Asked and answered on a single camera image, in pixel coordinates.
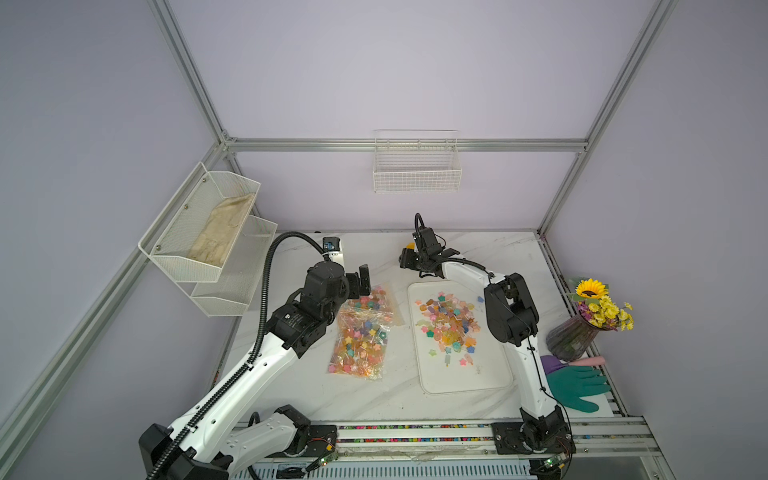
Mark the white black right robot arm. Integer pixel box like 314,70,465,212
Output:
398,213,575,458

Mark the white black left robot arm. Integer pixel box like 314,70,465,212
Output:
139,231,371,479

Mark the pile of candies on tray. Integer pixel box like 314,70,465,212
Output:
414,292,482,367

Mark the white plastic tray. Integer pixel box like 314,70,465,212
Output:
407,281,513,395

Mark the beige cloth in shelf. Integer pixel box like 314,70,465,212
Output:
187,193,256,268

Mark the white two-tier mesh shelf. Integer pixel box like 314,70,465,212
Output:
138,164,277,317

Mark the purple object beside vase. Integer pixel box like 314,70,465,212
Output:
540,355,568,376

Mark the dark glass vase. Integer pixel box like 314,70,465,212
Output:
546,315,601,362

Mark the sunflower and yellow flower bouquet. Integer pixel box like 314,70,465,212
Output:
568,277,635,331

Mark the green rubber glove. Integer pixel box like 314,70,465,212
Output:
546,366,611,413

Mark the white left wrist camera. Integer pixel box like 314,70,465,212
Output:
321,236,345,267

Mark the white wire wall basket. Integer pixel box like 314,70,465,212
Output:
373,129,463,194

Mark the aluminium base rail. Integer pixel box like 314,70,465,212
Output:
158,416,676,480

